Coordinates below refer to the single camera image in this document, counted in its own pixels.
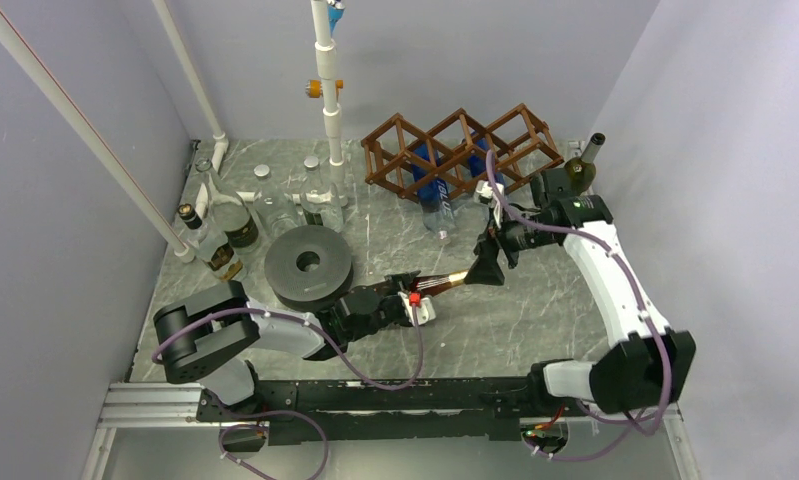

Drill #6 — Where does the blue square bottle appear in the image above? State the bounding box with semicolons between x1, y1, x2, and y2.
416;177;455;244
468;153;505;219

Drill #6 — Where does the black round spool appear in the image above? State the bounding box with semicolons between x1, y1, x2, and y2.
264;225;354;311

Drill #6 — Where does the dark green wine bottle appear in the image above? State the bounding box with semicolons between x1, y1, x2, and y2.
564;132;606;194

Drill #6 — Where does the orange pipe clamp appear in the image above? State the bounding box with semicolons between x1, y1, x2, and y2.
306;79;345;99

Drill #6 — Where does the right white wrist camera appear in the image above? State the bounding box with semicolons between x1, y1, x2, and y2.
473;180;504;226

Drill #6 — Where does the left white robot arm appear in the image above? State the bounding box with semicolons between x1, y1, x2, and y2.
152;272;436;420

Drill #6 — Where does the clear bottle silver cap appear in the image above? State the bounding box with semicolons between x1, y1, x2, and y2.
252;164;301;240

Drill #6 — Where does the tall clear glass bottle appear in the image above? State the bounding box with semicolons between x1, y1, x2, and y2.
195;158;260;253

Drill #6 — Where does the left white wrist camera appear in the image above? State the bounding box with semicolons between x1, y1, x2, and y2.
403;292;436;326

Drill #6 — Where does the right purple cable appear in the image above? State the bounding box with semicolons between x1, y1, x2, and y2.
485;148;673;465

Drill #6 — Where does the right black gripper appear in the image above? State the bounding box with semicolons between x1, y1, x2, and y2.
464;206;556;285

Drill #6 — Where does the white pvc pipe frame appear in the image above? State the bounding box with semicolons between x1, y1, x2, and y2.
0;0;351;264

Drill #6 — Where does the short clear glass bottle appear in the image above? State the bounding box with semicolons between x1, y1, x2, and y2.
299;156;344;232

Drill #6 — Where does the gold capped dark bottle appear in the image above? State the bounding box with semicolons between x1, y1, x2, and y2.
367;270;467;297

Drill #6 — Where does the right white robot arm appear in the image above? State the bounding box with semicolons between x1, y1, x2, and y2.
465;169;696;415

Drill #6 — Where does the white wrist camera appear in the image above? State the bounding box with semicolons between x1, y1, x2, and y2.
403;292;436;326
473;180;504;226

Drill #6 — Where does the brown wooden wine rack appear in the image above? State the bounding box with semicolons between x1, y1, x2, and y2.
361;104;564;203

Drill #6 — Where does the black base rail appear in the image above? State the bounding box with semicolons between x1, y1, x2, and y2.
195;376;575;446

